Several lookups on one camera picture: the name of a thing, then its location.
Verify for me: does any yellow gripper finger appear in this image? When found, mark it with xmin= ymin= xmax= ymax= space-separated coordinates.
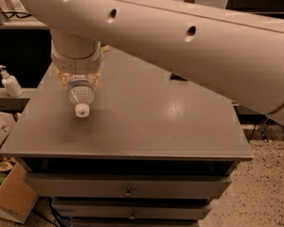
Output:
xmin=92 ymin=70 xmax=101 ymax=91
xmin=56 ymin=68 xmax=68 ymax=87

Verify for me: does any blue plastic water bottle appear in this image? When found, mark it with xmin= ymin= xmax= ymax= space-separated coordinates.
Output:
xmin=68 ymin=80 xmax=95 ymax=118

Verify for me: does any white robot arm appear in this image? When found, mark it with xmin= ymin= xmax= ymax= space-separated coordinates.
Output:
xmin=20 ymin=0 xmax=284 ymax=126

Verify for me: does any white pump dispenser bottle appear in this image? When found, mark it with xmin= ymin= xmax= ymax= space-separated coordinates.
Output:
xmin=0 ymin=65 xmax=23 ymax=97

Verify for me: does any green and yellow sponge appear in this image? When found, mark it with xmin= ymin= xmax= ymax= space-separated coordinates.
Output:
xmin=101 ymin=45 xmax=110 ymax=53

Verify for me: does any small cardboard box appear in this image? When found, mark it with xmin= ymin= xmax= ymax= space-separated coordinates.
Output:
xmin=0 ymin=111 xmax=17 ymax=158

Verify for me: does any white appliance on shelf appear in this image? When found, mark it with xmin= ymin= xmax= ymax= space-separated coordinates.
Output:
xmin=5 ymin=0 xmax=25 ymax=11

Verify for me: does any grey drawer cabinet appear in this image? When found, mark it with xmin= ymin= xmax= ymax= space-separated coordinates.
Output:
xmin=1 ymin=49 xmax=253 ymax=227

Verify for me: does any top grey drawer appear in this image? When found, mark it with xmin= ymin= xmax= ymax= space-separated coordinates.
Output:
xmin=24 ymin=173 xmax=231 ymax=199

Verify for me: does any grey drawer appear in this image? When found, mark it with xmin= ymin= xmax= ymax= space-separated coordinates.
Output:
xmin=53 ymin=200 xmax=211 ymax=220
xmin=24 ymin=173 xmax=231 ymax=199

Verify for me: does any cardboard box with items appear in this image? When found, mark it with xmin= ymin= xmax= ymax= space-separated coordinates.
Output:
xmin=0 ymin=157 xmax=38 ymax=223

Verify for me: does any black cable on shelf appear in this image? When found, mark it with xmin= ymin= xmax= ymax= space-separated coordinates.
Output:
xmin=1 ymin=10 xmax=32 ymax=21

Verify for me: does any black floor cable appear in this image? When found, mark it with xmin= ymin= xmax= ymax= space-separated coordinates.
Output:
xmin=247 ymin=117 xmax=269 ymax=144

